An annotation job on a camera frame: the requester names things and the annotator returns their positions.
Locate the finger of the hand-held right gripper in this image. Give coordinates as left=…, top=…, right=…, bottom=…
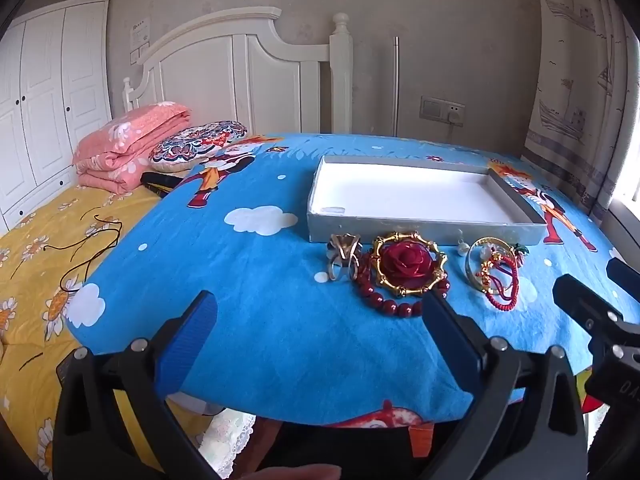
left=552, top=274, right=626, bottom=333
left=606, top=257, right=640, bottom=293

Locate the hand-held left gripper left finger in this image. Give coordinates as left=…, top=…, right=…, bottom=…
left=54, top=290, right=219, bottom=480

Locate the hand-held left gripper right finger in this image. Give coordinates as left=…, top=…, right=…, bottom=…
left=422, top=289, right=588, bottom=480

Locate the red string bracelet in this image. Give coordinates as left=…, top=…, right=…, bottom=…
left=475, top=244, right=531, bottom=313

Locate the gold bangle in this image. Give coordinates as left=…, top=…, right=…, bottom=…
left=466, top=237, right=518, bottom=293

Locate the red bead bracelet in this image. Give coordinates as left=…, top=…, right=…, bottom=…
left=352, top=250, right=451, bottom=318

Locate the gold bamboo bracelet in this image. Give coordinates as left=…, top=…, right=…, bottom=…
left=371, top=231, right=448, bottom=301

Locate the red rose pendant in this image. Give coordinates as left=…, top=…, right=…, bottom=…
left=382, top=242, right=431, bottom=291

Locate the gold ring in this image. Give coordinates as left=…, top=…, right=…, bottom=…
left=327, top=234, right=363, bottom=282

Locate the grey cardboard tray box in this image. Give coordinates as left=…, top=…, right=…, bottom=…
left=306, top=156, right=548, bottom=246

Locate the person's left hand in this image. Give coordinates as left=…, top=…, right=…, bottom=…
left=250, top=464, right=343, bottom=480

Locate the blue cartoon printed cloth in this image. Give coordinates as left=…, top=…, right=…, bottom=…
left=70, top=132, right=640, bottom=431

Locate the white lace cloth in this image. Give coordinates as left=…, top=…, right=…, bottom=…
left=197, top=407, right=256, bottom=466

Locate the yellow floral bedsheet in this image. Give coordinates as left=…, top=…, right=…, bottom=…
left=0, top=170, right=211, bottom=480

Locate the patterned pillow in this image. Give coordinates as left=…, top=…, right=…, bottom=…
left=149, top=120, right=249, bottom=173

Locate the ship print curtain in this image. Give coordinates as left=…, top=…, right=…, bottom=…
left=522, top=0, right=640, bottom=221

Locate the pink folded quilt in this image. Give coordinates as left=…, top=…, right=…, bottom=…
left=72, top=101, right=193, bottom=193

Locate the metal pole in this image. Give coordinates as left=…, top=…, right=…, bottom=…
left=390, top=36, right=401, bottom=136

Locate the white bed headboard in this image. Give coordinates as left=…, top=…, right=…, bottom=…
left=122, top=6, right=353, bottom=136

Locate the white wardrobe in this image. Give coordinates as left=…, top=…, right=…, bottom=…
left=0, top=0, right=113, bottom=233

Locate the dark cord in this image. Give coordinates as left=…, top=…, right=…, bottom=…
left=42, top=214, right=123, bottom=306

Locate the black strap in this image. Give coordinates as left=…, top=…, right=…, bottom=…
left=140, top=171, right=183, bottom=198

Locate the wall socket panel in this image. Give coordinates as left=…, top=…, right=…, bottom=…
left=420, top=95, right=466, bottom=126

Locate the wall paper notice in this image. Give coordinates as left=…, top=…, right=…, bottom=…
left=129, top=17, right=152, bottom=66

